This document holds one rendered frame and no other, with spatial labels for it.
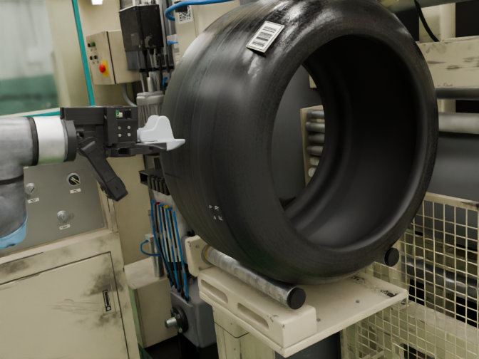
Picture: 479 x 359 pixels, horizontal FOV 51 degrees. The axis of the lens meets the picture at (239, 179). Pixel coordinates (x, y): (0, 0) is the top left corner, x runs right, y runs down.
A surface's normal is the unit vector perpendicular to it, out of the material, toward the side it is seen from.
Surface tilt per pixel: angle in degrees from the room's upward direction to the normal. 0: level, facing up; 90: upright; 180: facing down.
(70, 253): 90
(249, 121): 86
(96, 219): 90
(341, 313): 0
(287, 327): 90
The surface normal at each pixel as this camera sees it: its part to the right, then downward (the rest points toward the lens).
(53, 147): 0.54, 0.32
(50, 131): 0.47, -0.35
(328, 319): -0.11, -0.97
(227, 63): -0.56, -0.34
